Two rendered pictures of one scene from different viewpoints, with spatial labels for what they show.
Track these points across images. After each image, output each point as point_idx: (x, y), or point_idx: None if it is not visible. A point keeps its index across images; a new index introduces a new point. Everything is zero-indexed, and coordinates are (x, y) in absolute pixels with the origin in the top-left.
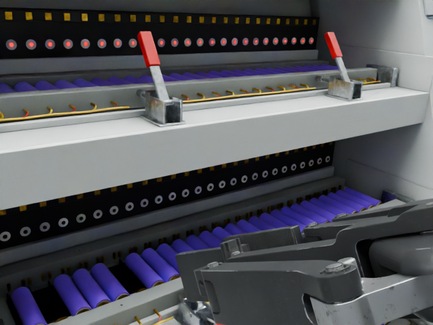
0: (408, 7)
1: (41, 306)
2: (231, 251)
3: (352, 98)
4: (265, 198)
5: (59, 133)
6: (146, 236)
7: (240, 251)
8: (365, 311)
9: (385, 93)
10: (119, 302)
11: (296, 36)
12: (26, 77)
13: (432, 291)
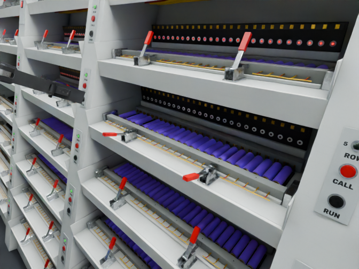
0: None
1: None
2: (42, 77)
3: (228, 79)
4: (228, 136)
5: (121, 61)
6: (170, 118)
7: (43, 78)
8: None
9: (277, 87)
10: (127, 121)
11: (313, 39)
12: (159, 48)
13: None
